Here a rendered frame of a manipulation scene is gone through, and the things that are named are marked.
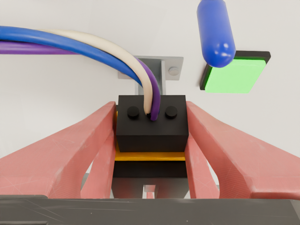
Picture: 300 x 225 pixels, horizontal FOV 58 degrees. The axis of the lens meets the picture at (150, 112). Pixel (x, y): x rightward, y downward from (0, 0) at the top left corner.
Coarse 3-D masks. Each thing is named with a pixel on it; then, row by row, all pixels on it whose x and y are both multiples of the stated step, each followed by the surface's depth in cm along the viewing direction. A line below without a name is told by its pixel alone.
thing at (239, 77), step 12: (240, 60) 18; (252, 60) 18; (264, 60) 18; (204, 72) 20; (216, 72) 19; (228, 72) 19; (240, 72) 19; (252, 72) 19; (204, 84) 20; (216, 84) 20; (228, 84) 20; (240, 84) 20; (252, 84) 20
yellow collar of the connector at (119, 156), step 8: (120, 152) 13; (128, 152) 13; (136, 152) 13; (144, 152) 13; (152, 152) 13; (160, 152) 13; (168, 152) 13; (176, 152) 13; (120, 160) 13; (128, 160) 13; (136, 160) 13; (144, 160) 13; (152, 160) 13; (160, 160) 13; (168, 160) 13; (176, 160) 13; (184, 160) 13
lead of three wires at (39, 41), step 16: (0, 32) 6; (16, 32) 6; (32, 32) 6; (48, 32) 7; (64, 32) 7; (80, 32) 7; (0, 48) 6; (16, 48) 6; (32, 48) 6; (48, 48) 7; (64, 48) 7; (80, 48) 7; (96, 48) 7; (112, 48) 8; (112, 64) 8; (128, 64) 8; (144, 64) 9; (144, 80) 9; (144, 96) 10; (160, 96) 10
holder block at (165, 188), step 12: (120, 168) 13; (132, 168) 13; (144, 168) 13; (156, 168) 13; (168, 168) 13; (180, 168) 13; (120, 180) 13; (132, 180) 13; (144, 180) 13; (156, 180) 13; (168, 180) 13; (180, 180) 13; (120, 192) 15; (132, 192) 15; (156, 192) 16; (168, 192) 15; (180, 192) 15
